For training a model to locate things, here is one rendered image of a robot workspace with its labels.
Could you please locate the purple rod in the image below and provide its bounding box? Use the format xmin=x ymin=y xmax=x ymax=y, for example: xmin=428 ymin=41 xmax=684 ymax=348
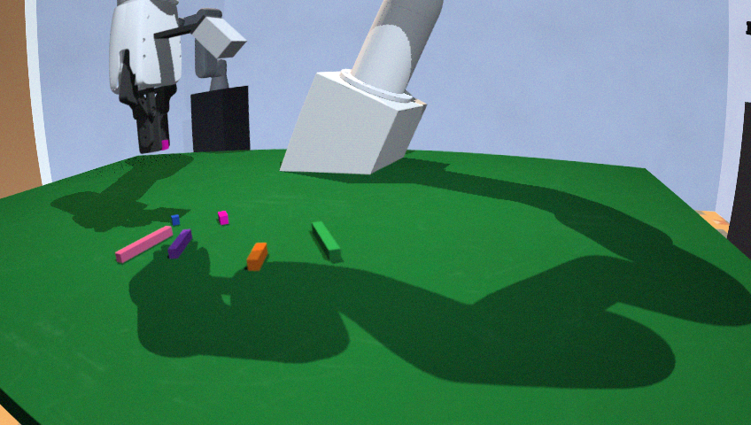
xmin=167 ymin=229 xmax=192 ymax=259

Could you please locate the orange rod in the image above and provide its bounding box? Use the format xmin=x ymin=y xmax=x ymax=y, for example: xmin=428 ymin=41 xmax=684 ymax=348
xmin=247 ymin=243 xmax=267 ymax=271

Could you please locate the green rod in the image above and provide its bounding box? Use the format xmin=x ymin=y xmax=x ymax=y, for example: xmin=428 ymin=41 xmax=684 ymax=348
xmin=312 ymin=221 xmax=341 ymax=261

